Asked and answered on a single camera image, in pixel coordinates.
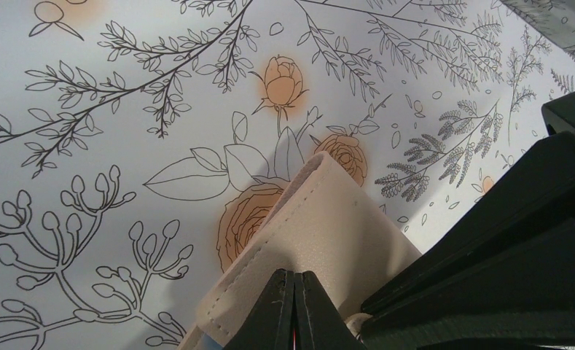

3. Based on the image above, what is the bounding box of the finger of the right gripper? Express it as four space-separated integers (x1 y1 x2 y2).
361 218 575 349
361 132 575 314

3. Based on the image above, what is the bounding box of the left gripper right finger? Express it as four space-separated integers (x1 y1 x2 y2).
294 271 364 350

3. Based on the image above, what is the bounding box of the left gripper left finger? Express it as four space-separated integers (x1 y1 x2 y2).
223 269 294 350

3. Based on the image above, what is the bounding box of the floral table mat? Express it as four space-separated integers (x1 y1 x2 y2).
0 1 575 349

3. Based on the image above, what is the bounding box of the aluminium rail frame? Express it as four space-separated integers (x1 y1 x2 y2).
501 0 575 56

